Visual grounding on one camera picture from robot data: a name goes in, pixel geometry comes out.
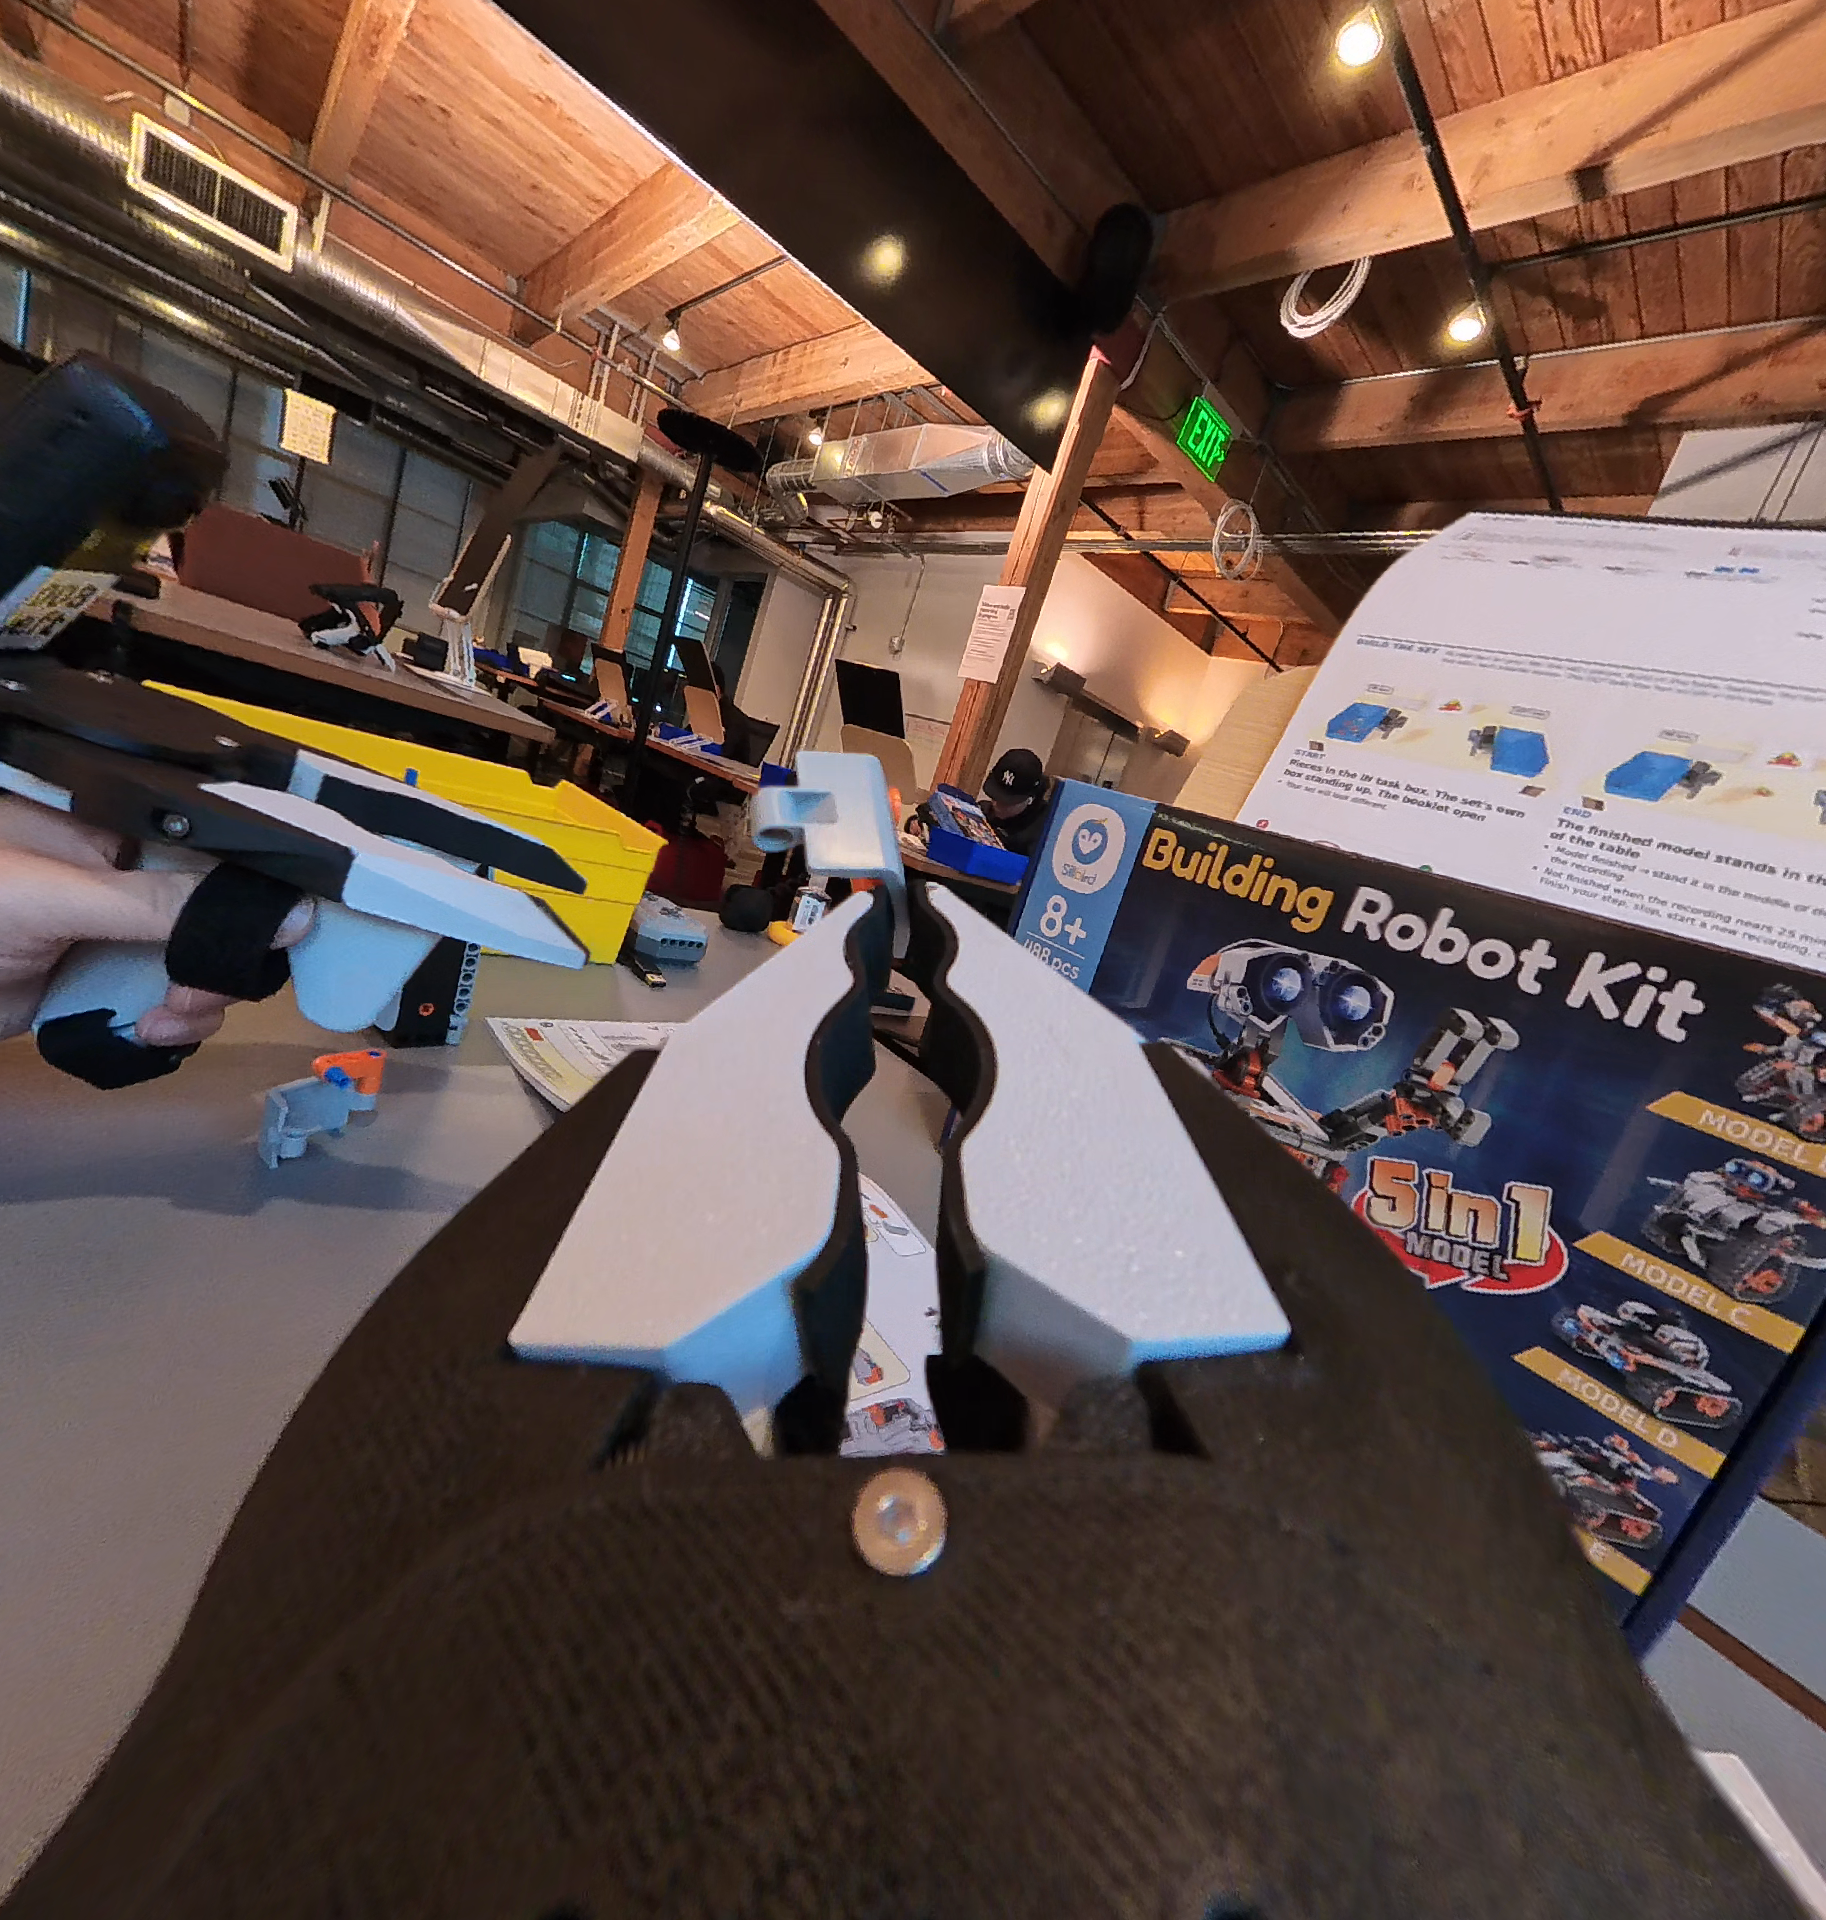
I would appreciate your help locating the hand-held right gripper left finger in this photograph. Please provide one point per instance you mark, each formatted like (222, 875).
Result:
(672, 1184)

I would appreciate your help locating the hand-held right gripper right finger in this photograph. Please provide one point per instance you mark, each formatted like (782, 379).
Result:
(1108, 1184)

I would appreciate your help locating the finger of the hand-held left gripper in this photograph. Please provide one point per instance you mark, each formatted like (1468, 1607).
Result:
(433, 900)
(402, 819)

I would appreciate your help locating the grey angled building brick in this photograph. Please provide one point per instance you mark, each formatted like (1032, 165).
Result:
(840, 819)

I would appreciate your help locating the person's left hand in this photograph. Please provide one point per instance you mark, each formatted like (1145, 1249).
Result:
(28, 914)

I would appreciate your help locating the black building beam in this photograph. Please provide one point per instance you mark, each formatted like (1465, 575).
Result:
(433, 998)

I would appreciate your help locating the yellow plastic bin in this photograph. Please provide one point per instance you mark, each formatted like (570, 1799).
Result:
(552, 840)

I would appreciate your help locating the building instruction booklet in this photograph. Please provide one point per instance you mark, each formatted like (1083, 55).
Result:
(582, 1059)

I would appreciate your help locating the brown wooden table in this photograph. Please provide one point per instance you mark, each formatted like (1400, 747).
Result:
(328, 669)

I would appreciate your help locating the spare white black gripper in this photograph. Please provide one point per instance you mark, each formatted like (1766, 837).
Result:
(347, 626)

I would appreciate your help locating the white tilted stand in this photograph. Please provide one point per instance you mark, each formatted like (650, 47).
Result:
(471, 601)

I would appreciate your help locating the grey orange brick assembly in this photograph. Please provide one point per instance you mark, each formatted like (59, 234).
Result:
(321, 1102)

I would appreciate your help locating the grey battery hub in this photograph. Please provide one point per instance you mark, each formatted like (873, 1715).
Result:
(666, 931)

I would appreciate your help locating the black round ball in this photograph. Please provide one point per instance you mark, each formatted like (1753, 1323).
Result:
(744, 909)

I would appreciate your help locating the hanging white sign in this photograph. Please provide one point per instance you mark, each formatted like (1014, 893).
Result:
(307, 425)

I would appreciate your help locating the dark blue robot kit box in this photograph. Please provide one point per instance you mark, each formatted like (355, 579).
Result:
(1483, 1094)

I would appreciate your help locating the curved plywood board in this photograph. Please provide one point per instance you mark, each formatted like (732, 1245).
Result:
(1246, 743)

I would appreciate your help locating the white paper notice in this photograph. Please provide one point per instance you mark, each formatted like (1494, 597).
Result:
(991, 632)

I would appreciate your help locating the white ceiling vent grille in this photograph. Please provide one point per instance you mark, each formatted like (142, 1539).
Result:
(211, 192)

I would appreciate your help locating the white printed instruction sheet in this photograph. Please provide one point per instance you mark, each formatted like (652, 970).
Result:
(1603, 691)

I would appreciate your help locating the green exit sign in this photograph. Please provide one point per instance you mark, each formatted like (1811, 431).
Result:
(1205, 436)

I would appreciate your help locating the round silver air duct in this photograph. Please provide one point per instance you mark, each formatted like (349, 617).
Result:
(389, 309)

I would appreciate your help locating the wooden post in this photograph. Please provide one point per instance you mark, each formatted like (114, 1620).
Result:
(1027, 601)

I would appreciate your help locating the rectangular silver air duct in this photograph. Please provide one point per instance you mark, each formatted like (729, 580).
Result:
(912, 464)

